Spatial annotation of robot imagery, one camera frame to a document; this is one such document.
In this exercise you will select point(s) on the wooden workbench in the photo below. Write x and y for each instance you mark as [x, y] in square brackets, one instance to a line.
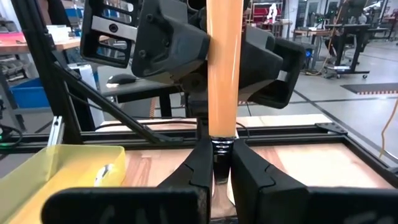
[18, 45]

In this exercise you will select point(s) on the dark grey desk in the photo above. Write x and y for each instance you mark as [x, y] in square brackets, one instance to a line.
[140, 90]

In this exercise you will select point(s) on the white small robot arm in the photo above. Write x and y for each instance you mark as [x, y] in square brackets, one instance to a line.
[272, 12]

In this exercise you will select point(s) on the black workstation stand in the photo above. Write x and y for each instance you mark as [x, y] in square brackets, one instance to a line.
[351, 37]

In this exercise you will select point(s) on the silver aluminium profile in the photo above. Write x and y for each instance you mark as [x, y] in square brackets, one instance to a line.
[56, 130]

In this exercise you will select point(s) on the striped edge floor mat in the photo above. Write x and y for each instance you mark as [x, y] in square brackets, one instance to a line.
[370, 88]

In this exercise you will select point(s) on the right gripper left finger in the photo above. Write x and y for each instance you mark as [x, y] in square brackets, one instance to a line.
[174, 202]

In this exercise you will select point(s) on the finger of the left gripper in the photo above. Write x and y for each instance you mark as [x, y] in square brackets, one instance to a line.
[270, 68]
[168, 46]

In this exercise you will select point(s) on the red bin shelf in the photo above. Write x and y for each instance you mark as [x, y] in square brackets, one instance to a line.
[261, 14]

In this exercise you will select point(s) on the yellow plastic bin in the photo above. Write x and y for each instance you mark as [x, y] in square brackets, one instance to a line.
[46, 186]

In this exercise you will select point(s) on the black computer mouse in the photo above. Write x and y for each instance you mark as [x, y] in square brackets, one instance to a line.
[122, 78]

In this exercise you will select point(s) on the blue plastic crate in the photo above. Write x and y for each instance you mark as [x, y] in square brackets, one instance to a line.
[29, 93]

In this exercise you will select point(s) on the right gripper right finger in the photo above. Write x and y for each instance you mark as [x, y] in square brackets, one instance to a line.
[273, 202]

